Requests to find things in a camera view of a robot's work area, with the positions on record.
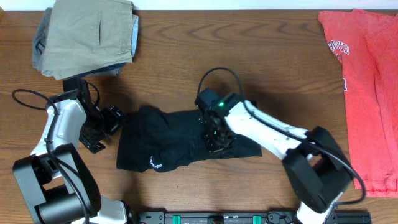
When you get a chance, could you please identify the black polo shirt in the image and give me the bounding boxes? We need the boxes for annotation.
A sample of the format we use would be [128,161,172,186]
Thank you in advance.
[116,106,262,172]

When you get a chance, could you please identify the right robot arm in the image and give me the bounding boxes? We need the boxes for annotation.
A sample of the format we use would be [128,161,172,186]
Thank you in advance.
[195,89,355,223]

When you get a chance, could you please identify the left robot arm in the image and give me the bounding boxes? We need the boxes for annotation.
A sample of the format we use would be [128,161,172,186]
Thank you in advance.
[12,88,132,223]

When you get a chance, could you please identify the folded dark blue garment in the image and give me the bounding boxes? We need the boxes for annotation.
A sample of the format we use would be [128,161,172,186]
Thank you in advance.
[63,63,125,78]

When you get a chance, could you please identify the folded khaki trousers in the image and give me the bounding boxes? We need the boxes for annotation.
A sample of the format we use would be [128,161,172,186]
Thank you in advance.
[41,0,134,80]

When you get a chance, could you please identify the folded grey garment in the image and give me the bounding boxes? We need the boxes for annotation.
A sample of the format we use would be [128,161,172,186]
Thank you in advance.
[32,7,52,71]

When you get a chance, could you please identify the folded light blue garment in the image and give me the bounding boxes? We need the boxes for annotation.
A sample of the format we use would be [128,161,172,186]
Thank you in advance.
[131,14,139,56]

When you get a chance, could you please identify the red printed t-shirt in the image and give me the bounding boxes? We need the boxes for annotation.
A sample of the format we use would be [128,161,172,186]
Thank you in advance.
[318,9,397,198]

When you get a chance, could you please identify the left black cable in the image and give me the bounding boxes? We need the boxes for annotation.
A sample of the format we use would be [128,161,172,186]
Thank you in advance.
[11,89,91,224]

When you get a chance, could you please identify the black cable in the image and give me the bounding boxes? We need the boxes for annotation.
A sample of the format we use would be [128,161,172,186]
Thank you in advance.
[11,89,91,224]
[197,67,367,206]

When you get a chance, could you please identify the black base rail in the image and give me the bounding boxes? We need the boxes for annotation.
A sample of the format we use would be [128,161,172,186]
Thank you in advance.
[133,211,372,224]

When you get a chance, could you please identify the right black cable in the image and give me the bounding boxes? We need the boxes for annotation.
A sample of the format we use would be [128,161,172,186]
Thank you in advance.
[197,67,367,206]

